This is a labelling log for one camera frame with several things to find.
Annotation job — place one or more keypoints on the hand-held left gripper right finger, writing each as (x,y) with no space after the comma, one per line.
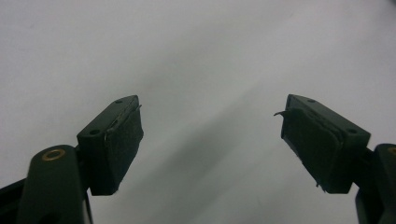
(320,146)

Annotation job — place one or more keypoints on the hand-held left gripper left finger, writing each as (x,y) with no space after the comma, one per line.
(109,146)

